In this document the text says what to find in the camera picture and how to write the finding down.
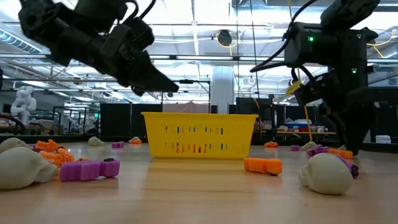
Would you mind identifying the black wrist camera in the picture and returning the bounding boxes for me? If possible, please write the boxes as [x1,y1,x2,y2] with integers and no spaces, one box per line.
[294,77,327,106]
[101,17,155,60]

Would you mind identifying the purple toy pieces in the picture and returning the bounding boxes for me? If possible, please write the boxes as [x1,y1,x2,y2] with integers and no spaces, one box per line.
[306,144,331,157]

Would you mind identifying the black hanging cable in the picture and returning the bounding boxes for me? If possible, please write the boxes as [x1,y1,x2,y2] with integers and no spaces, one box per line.
[249,0,262,141]

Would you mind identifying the black partition panel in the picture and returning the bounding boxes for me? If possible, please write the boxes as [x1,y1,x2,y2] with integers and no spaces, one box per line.
[228,104,330,139]
[99,103,162,138]

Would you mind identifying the yellow hanging cable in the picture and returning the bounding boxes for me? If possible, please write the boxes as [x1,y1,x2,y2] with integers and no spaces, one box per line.
[303,105,313,142]

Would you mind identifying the pink cloth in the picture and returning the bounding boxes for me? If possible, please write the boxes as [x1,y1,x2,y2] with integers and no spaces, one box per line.
[162,100,210,113]

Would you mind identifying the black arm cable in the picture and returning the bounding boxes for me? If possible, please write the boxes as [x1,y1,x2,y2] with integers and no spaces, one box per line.
[118,0,156,22]
[250,0,318,82]

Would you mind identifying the blue white container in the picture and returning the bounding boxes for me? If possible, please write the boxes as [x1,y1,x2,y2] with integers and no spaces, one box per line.
[285,118,313,133]

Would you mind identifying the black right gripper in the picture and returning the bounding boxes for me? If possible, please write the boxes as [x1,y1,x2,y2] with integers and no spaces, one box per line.
[320,73,376,156]

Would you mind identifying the black ceiling cord reel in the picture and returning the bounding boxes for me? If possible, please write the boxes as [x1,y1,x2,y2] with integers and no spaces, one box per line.
[216,29,233,48]

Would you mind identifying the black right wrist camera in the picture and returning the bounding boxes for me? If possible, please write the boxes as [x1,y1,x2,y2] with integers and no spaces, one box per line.
[294,77,327,106]

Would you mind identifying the wooden shelf board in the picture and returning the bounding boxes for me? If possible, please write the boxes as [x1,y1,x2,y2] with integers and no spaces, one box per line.
[275,130,336,135]

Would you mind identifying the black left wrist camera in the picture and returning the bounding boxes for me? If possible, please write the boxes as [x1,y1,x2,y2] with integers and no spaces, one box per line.
[101,17,155,60]

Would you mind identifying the long ceiling light bar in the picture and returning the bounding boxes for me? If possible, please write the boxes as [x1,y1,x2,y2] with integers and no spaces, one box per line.
[149,54,285,62]

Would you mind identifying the dark partition panel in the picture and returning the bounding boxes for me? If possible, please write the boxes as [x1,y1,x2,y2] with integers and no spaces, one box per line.
[373,101,398,144]

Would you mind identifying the black metal stand frame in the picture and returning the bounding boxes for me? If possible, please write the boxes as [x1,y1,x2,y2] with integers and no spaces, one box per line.
[160,79,211,113]

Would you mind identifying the yellow plastic basket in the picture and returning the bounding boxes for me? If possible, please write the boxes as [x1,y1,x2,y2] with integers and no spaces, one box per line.
[140,111,259,160]

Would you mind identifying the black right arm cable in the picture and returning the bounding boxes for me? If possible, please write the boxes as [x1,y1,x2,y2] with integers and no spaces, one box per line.
[250,0,318,82]

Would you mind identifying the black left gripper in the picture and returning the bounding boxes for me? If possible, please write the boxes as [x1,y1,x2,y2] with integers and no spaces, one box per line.
[49,26,180,96]

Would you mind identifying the white building column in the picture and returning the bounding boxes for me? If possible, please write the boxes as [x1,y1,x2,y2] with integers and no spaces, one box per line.
[211,65,236,114]

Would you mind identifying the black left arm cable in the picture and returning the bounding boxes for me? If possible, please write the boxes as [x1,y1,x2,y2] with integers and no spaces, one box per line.
[118,0,156,22]

